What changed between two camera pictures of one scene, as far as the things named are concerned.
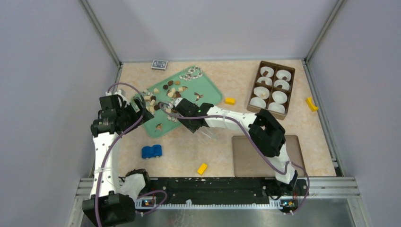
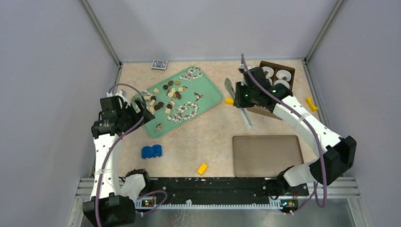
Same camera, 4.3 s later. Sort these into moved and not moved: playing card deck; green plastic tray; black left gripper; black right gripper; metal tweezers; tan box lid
Moved: metal tweezers; black right gripper
Not moved: black left gripper; tan box lid; green plastic tray; playing card deck
